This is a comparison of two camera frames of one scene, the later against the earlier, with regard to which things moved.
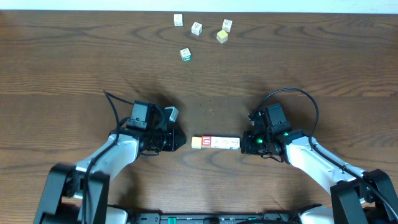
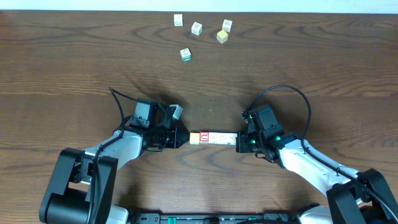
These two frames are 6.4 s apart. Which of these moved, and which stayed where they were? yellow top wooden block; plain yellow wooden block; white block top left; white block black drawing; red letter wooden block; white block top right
Moved: plain yellow wooden block; red letter wooden block
Stayed: yellow top wooden block; white block black drawing; white block top left; white block top right
